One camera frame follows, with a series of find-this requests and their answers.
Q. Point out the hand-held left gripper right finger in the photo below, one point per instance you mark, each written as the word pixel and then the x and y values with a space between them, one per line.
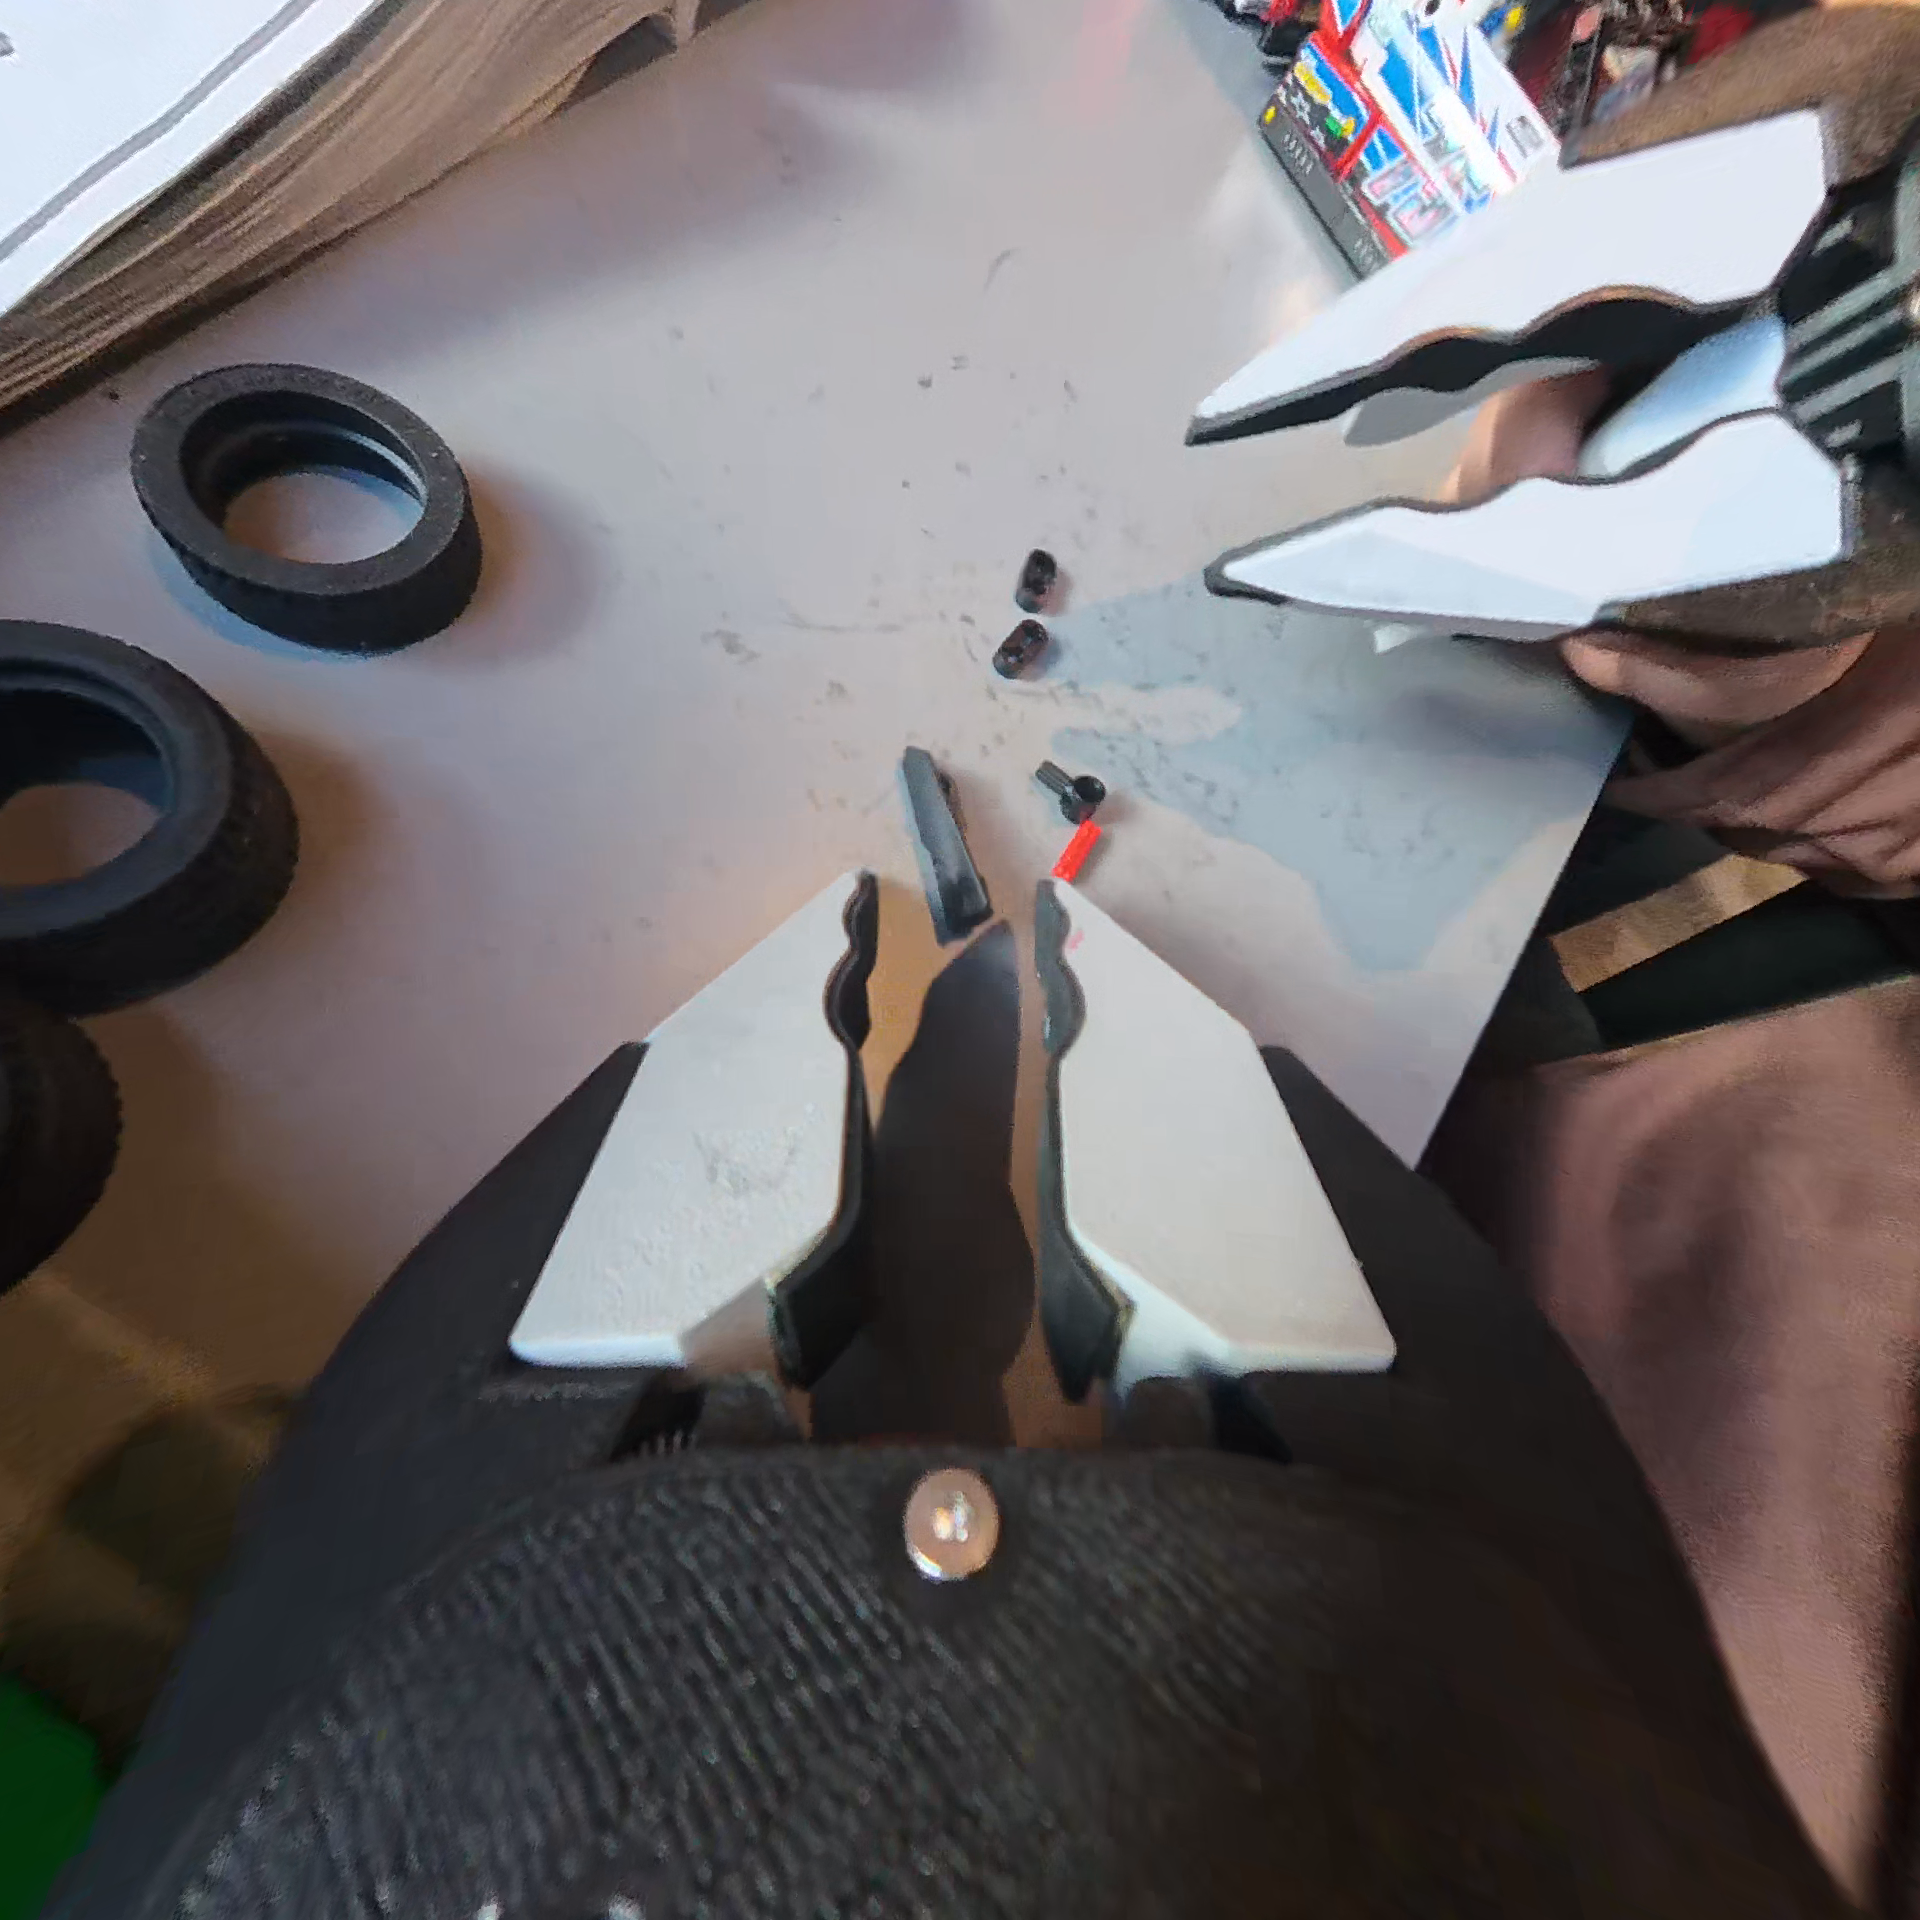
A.
pixel 1200 1185

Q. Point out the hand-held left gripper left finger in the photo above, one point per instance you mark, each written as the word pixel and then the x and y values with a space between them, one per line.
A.
pixel 704 1185

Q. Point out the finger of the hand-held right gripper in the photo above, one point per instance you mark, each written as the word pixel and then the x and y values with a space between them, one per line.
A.
pixel 1650 540
pixel 1576 241

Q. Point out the red pin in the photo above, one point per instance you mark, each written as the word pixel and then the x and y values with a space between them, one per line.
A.
pixel 1077 853

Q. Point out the black long panel piece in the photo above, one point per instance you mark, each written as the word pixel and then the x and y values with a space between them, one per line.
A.
pixel 944 855

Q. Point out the black pin connector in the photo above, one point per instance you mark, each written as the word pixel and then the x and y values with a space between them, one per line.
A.
pixel 1085 792

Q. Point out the black small connector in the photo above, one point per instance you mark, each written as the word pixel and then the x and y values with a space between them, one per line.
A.
pixel 1038 579
pixel 1024 649

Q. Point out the green plastic bin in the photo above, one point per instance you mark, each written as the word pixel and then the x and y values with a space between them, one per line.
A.
pixel 38 1799

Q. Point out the instruction booklet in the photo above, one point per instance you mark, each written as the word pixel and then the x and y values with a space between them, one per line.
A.
pixel 90 89

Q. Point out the person's right forearm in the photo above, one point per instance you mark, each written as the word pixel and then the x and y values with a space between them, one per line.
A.
pixel 1800 795

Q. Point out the person's right hand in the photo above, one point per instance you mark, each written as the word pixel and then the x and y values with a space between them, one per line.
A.
pixel 1680 682

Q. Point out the partly built toy car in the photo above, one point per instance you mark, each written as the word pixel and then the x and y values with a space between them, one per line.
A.
pixel 1411 136

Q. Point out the black rubber tyre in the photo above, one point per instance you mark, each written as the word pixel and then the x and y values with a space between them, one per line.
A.
pixel 224 839
pixel 54 1140
pixel 159 481

